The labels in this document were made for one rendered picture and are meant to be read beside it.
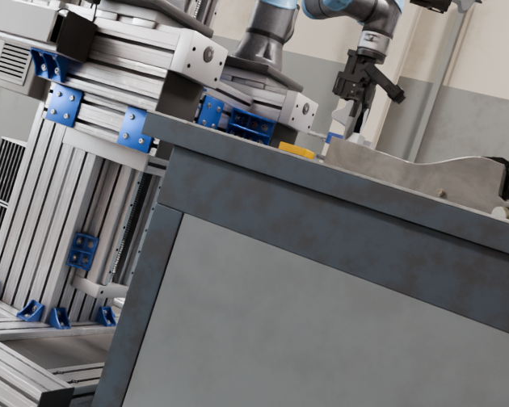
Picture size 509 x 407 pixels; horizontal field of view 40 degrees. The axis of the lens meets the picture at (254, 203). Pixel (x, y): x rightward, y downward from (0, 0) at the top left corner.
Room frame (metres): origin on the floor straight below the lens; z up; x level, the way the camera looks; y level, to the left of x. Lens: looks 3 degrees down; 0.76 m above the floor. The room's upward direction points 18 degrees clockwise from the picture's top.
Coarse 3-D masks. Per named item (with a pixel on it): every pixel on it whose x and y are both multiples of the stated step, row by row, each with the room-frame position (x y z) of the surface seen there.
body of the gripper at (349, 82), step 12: (348, 48) 1.66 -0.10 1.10; (348, 60) 1.68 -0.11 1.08; (360, 60) 1.65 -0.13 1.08; (372, 60) 1.65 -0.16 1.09; (384, 60) 1.64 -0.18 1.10; (348, 72) 1.65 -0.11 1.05; (360, 72) 1.65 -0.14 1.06; (348, 84) 1.64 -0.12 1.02; (360, 84) 1.62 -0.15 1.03; (372, 84) 1.64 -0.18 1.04; (348, 96) 1.64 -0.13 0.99; (372, 96) 1.67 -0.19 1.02
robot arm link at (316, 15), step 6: (306, 0) 1.73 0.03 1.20; (312, 0) 1.71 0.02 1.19; (318, 0) 1.67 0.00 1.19; (306, 6) 1.74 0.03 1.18; (312, 6) 1.71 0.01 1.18; (318, 6) 1.68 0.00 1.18; (306, 12) 1.75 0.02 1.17; (312, 12) 1.73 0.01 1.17; (318, 12) 1.70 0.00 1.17; (312, 18) 1.76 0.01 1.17; (318, 18) 1.73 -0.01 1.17; (324, 18) 1.72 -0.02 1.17
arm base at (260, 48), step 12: (252, 36) 1.96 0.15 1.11; (264, 36) 1.95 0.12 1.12; (276, 36) 1.96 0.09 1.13; (240, 48) 1.96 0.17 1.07; (252, 48) 1.94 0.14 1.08; (264, 48) 1.95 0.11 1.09; (276, 48) 1.96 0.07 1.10; (252, 60) 1.93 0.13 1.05; (264, 60) 1.93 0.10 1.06; (276, 60) 1.96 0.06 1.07
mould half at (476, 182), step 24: (336, 144) 1.58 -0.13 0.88; (360, 168) 1.55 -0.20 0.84; (384, 168) 1.53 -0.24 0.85; (408, 168) 1.51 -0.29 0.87; (432, 168) 1.49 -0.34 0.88; (456, 168) 1.47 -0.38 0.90; (480, 168) 1.45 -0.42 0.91; (504, 168) 1.45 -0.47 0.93; (432, 192) 1.48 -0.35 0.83; (456, 192) 1.46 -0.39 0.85; (480, 192) 1.45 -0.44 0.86
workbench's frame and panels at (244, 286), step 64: (192, 128) 1.01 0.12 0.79; (192, 192) 1.01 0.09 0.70; (256, 192) 0.98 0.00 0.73; (320, 192) 0.94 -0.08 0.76; (384, 192) 0.89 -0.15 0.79; (192, 256) 1.00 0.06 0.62; (256, 256) 0.97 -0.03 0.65; (320, 256) 0.93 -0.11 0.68; (384, 256) 0.90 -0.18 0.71; (448, 256) 0.87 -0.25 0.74; (128, 320) 1.03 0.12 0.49; (192, 320) 0.99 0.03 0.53; (256, 320) 0.95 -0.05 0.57; (320, 320) 0.92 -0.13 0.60; (384, 320) 0.89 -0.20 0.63; (448, 320) 0.86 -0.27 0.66; (128, 384) 1.02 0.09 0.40; (192, 384) 0.98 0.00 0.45; (256, 384) 0.94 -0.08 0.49; (320, 384) 0.91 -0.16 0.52; (384, 384) 0.88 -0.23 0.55; (448, 384) 0.85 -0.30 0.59
